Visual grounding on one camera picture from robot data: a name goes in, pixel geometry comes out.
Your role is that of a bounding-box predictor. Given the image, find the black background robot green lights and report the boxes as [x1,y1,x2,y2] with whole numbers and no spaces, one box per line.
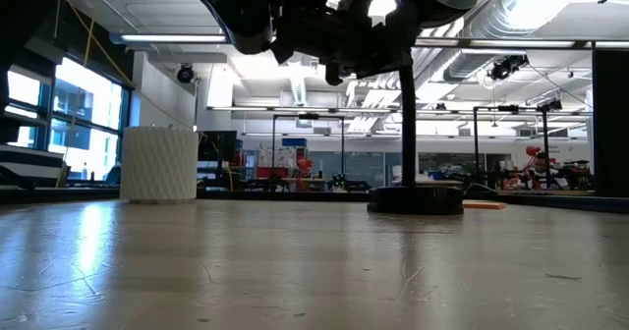
[327,172,373,193]

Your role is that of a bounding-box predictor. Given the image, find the white textured cup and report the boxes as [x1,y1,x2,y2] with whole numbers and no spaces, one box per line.
[119,126,200,205]

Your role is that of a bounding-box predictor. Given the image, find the red and black background robot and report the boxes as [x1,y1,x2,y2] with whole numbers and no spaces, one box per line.
[479,144,594,192]

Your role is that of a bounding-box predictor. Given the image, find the yellow cable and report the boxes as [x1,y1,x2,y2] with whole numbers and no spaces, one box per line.
[52,0,202,189]

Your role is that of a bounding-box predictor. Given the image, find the black background stand frame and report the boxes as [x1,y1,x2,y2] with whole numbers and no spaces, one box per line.
[472,104,550,187]
[271,113,347,193]

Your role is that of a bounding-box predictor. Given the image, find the orange sticky note pad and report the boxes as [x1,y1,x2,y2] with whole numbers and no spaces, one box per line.
[461,199,508,211]

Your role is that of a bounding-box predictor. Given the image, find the long ceiling light strip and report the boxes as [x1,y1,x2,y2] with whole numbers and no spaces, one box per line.
[120,33,629,50]

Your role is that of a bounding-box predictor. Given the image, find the large window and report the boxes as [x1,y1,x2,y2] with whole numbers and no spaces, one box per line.
[4,57,130,183]

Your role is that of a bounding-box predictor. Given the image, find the silver ventilation duct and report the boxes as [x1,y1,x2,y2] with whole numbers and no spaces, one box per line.
[441,0,610,83]

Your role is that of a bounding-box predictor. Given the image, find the grey side desk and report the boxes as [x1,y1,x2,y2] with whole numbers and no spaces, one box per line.
[0,108,68,190]

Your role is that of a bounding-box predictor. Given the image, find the black monitor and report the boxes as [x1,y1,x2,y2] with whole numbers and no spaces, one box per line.
[198,130,239,164]

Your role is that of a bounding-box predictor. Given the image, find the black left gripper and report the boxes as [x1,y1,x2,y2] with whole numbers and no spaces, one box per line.
[269,0,413,86]

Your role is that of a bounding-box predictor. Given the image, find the black ceiling camera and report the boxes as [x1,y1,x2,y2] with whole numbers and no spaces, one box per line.
[487,53,531,82]
[176,63,196,84]

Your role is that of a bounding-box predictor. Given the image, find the black gooseneck desk lamp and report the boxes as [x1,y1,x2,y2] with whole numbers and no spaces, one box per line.
[367,0,481,217]

